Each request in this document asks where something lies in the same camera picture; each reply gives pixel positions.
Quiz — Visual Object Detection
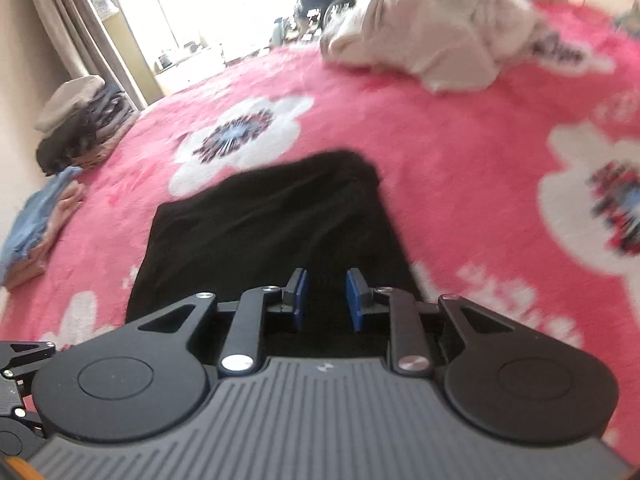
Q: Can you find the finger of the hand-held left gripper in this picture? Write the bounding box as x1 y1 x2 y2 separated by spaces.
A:
0 341 57 378

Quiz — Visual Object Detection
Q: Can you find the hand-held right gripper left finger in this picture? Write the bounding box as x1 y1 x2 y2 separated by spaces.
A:
132 266 310 376

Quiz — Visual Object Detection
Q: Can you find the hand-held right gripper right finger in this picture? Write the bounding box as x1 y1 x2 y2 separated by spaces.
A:
346 266 521 376

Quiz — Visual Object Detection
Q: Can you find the black shirt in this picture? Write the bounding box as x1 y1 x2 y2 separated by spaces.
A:
125 150 426 356

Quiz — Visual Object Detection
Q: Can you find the stack of folded clothes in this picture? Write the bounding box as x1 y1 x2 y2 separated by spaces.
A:
35 75 141 176

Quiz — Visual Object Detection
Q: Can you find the white crumpled clothes pile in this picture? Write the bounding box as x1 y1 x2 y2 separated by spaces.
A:
320 0 551 93

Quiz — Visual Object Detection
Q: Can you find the tan folded garment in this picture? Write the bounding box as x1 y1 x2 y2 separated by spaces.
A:
5 180 89 291

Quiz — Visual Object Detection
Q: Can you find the pink floral blanket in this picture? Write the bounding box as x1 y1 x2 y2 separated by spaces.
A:
0 0 640 441

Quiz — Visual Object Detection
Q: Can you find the folding table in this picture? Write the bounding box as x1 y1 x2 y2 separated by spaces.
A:
152 42 226 77

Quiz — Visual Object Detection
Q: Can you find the beige curtain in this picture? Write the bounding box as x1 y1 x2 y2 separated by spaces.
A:
20 0 151 106

